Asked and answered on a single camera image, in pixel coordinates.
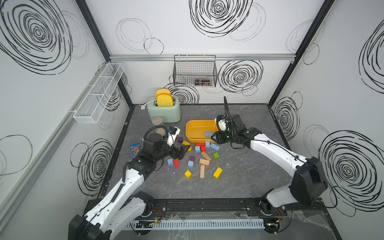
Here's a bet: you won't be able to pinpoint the red block by tub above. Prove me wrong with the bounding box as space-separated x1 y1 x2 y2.
195 143 206 152

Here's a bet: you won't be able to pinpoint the long wooden block upright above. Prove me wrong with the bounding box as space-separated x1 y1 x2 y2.
200 165 206 179

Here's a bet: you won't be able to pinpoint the blue candy packet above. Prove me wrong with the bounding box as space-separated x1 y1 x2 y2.
130 143 141 160

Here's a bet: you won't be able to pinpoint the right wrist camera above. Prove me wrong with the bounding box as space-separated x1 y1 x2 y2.
216 116 228 133

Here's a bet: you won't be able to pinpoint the yellow bread slice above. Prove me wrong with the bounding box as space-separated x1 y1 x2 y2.
156 89 172 100
156 93 174 107

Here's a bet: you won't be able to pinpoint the rear yellow bread slice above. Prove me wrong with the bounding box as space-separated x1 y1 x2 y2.
156 89 172 100

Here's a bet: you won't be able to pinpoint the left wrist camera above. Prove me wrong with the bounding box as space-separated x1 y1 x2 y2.
168 126 181 139

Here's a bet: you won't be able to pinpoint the white slotted cable duct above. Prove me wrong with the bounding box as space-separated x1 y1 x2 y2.
126 219 266 231

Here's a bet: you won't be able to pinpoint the front yellow bread slice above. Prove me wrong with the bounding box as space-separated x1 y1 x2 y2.
156 93 174 107

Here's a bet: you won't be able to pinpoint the white wire wall shelf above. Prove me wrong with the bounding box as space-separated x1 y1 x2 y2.
74 62 124 124

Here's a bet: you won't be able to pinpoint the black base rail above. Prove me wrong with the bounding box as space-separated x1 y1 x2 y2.
134 198 326 221

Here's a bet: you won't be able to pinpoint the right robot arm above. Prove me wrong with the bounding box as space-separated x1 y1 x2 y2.
211 115 328 216

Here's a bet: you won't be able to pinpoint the yellow cube block front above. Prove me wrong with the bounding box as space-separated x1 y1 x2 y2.
185 171 192 179

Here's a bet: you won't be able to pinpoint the items in black basket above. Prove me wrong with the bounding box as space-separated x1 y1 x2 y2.
194 79 215 87

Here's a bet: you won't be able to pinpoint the wooden block middle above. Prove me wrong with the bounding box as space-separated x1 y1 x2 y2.
199 159 210 166

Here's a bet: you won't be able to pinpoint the glass jar with rice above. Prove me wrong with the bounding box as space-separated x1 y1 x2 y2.
152 117 164 128

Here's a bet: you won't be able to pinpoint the blue long block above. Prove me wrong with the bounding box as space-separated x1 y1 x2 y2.
210 143 220 151

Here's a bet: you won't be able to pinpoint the yellow long block front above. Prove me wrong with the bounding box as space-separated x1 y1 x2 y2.
213 167 223 179

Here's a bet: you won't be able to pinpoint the mint green toaster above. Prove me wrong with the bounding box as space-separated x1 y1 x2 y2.
146 96 182 123

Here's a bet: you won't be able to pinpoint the yellow plastic tub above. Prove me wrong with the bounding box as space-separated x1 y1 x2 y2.
186 120 218 143

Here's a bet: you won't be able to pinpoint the green cube block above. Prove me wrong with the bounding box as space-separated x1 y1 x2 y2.
213 153 220 160

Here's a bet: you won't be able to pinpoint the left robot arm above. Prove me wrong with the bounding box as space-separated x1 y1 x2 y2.
68 126 189 240

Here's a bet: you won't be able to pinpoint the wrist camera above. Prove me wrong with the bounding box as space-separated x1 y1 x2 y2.
168 126 181 139
216 116 228 133

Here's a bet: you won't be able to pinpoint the wooden block slanted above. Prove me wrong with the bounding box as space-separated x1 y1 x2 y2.
201 151 212 161

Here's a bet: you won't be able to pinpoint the black wire wall basket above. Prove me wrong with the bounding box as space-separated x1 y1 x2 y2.
173 55 218 87

